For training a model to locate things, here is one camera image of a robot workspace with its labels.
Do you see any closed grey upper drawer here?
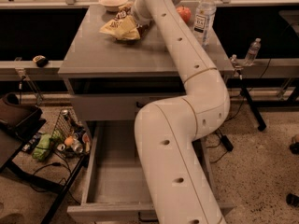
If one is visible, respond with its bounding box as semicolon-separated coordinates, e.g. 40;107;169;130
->
71;93;179;121

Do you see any black tape measure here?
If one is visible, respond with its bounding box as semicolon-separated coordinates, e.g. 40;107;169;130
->
33;55;49;68

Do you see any brown chip bag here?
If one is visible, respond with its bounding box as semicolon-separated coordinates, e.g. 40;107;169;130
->
115;0;152;39

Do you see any small clear water bottle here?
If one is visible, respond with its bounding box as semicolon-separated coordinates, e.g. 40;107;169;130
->
243;38;261;66

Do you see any yellow chip bag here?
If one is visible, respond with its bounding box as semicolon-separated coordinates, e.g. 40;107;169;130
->
99;15;140;41

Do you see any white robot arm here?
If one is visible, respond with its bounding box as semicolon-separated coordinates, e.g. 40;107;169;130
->
135;0;230;224

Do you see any black power adapter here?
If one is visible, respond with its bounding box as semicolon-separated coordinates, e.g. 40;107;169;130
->
221;135;234;152

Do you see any white bowl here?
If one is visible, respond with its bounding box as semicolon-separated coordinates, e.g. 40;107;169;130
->
98;0;128;12

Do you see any green bag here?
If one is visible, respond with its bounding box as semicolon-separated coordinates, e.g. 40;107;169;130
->
32;133;63;161

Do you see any open grey bottom drawer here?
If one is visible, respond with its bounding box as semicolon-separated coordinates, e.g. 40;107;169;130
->
67;120;235;224

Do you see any black side table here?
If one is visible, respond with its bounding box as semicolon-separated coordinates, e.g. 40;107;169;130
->
0;119;88;224

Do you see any grey drawer cabinet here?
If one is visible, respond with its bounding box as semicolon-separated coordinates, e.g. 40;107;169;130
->
58;1;236;141

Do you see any wire basket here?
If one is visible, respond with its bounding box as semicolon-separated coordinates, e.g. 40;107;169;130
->
52;108;91;157

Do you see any silver soda can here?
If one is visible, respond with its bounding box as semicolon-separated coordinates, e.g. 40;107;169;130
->
71;139;84;154

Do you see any red apple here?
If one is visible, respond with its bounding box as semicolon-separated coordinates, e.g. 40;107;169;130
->
176;6;192;23

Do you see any large clear water bottle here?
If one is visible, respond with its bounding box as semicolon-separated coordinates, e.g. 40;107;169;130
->
192;0;216;48

